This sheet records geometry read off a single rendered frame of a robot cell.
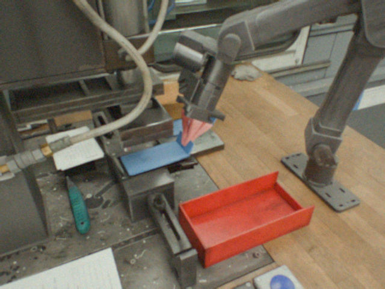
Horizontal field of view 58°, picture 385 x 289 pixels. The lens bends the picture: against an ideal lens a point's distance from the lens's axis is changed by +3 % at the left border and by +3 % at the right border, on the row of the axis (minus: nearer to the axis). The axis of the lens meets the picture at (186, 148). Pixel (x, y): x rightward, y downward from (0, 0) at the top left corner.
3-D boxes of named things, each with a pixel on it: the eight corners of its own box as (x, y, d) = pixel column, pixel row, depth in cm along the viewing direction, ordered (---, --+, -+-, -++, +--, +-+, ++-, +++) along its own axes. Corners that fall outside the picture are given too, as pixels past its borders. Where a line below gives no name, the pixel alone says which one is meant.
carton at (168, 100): (213, 115, 109) (215, 93, 104) (139, 133, 100) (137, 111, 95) (196, 97, 118) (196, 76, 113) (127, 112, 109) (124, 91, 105)
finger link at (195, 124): (169, 136, 78) (184, 99, 75) (194, 142, 82) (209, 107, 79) (181, 150, 72) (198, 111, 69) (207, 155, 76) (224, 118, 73)
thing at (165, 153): (195, 154, 75) (194, 143, 73) (129, 175, 70) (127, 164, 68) (182, 139, 80) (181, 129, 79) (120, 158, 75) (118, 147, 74)
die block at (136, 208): (175, 208, 76) (174, 184, 71) (132, 223, 72) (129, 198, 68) (145, 157, 90) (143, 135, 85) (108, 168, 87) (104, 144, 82)
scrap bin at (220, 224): (309, 225, 72) (316, 205, 68) (204, 269, 64) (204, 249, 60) (274, 188, 81) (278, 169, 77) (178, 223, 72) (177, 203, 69)
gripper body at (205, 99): (173, 102, 74) (186, 70, 71) (209, 112, 79) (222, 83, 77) (186, 113, 69) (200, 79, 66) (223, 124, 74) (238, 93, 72)
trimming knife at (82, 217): (80, 237, 70) (95, 230, 70) (77, 230, 68) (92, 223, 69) (65, 183, 82) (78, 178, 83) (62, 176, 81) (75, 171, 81)
